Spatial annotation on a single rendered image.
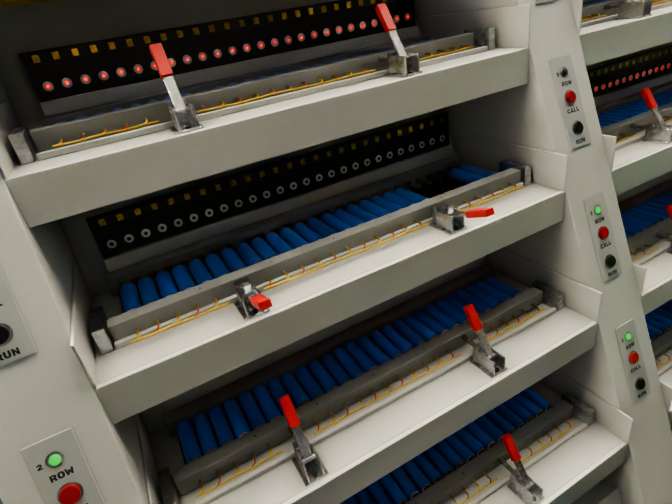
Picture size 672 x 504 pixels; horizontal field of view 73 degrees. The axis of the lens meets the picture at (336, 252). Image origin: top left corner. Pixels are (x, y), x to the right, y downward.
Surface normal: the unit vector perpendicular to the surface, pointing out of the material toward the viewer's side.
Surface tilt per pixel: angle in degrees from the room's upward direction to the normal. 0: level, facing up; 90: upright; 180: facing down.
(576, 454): 21
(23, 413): 90
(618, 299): 90
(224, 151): 111
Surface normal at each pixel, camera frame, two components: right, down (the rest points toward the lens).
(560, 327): -0.15, -0.87
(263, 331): 0.47, 0.35
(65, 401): 0.38, 0.01
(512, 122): -0.87, 0.34
